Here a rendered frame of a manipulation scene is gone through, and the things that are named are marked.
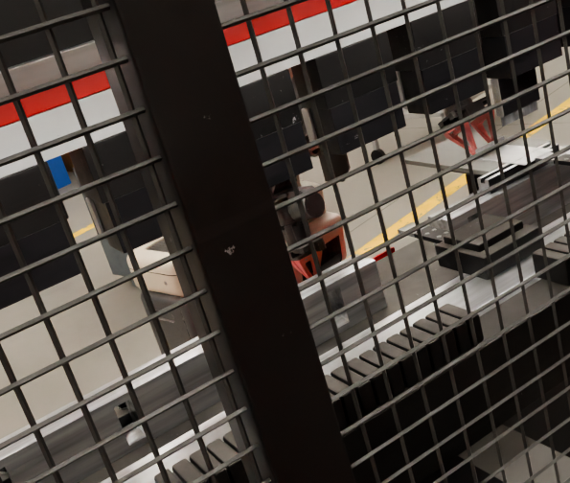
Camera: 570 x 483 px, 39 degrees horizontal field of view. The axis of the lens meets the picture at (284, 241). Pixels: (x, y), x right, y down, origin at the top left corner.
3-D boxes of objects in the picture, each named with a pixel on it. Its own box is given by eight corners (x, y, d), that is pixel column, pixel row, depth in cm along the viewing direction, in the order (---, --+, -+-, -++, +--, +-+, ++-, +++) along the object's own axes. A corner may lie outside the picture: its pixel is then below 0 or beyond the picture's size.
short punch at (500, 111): (534, 109, 161) (526, 62, 158) (541, 109, 159) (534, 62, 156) (498, 126, 157) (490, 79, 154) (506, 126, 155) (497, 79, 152)
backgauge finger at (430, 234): (431, 222, 147) (425, 196, 145) (543, 248, 125) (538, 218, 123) (381, 249, 142) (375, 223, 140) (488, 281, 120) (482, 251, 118)
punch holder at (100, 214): (187, 207, 130) (154, 108, 124) (210, 215, 123) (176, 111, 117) (102, 244, 124) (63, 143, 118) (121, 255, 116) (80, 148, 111)
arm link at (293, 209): (282, 168, 183) (254, 180, 178) (314, 157, 174) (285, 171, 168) (301, 216, 184) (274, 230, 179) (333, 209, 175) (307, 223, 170)
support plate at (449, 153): (463, 136, 189) (462, 131, 188) (551, 144, 167) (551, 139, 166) (404, 164, 181) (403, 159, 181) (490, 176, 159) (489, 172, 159)
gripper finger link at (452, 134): (502, 140, 167) (479, 102, 168) (477, 152, 164) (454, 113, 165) (484, 153, 173) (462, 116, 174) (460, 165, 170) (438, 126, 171)
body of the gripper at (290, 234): (303, 257, 175) (290, 225, 174) (281, 258, 184) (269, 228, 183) (326, 244, 178) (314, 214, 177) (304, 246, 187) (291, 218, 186)
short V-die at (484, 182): (549, 155, 166) (546, 142, 165) (560, 157, 164) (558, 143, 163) (479, 192, 158) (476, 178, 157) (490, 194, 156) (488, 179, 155)
